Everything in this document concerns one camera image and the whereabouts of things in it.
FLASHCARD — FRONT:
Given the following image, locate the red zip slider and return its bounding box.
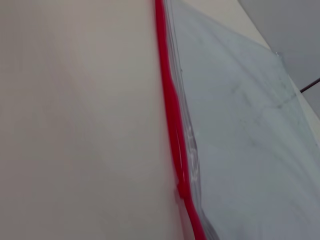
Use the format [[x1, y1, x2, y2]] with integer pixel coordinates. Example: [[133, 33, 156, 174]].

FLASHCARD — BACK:
[[174, 182, 191, 201]]

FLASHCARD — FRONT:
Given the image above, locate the clear document bag red zip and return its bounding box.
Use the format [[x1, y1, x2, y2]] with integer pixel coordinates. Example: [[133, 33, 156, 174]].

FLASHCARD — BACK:
[[153, 0, 320, 240]]

